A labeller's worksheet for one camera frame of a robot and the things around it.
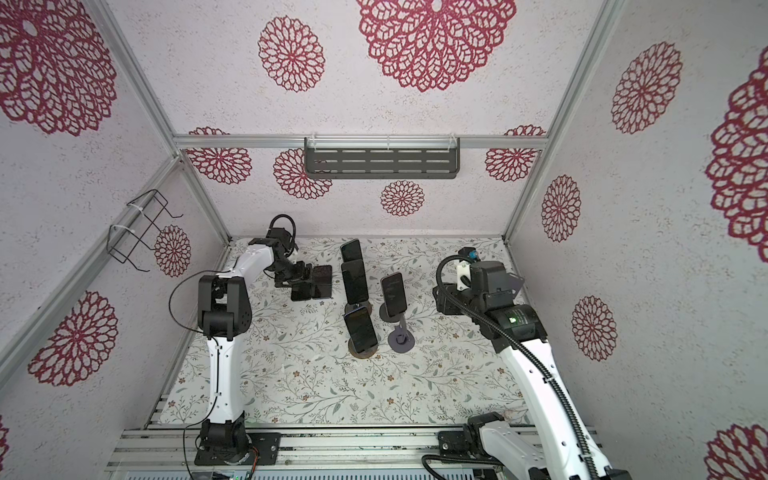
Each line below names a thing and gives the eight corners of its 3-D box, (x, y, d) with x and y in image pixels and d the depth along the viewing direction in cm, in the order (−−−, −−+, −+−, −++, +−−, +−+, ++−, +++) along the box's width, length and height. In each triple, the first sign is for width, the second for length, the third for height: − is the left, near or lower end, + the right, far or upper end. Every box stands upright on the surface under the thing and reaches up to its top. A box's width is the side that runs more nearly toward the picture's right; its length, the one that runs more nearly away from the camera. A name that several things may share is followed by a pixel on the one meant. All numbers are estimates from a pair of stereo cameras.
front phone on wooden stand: (358, 358, 91) (354, 332, 78) (349, 340, 94) (344, 313, 81) (375, 349, 92) (374, 323, 79) (367, 332, 96) (364, 304, 83)
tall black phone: (351, 314, 100) (347, 289, 89) (345, 290, 106) (340, 263, 95) (371, 310, 101) (369, 284, 90) (364, 285, 108) (361, 259, 96)
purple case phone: (389, 324, 99) (390, 296, 86) (381, 307, 103) (381, 278, 90) (406, 317, 100) (410, 289, 87) (397, 301, 104) (399, 272, 92)
